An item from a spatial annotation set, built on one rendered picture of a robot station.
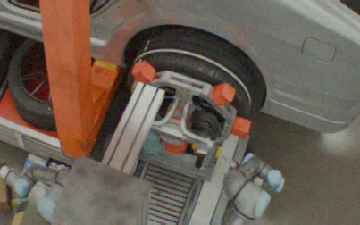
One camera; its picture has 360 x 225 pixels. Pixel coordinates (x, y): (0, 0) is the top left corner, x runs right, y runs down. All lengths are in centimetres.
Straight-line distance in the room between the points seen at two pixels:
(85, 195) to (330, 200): 263
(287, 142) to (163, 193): 93
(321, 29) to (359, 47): 21
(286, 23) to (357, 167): 182
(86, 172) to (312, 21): 137
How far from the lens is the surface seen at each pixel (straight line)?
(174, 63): 325
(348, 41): 298
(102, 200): 198
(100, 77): 376
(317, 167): 444
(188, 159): 404
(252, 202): 281
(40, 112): 388
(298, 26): 297
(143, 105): 212
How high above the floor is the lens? 388
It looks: 61 degrees down
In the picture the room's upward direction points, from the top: 9 degrees clockwise
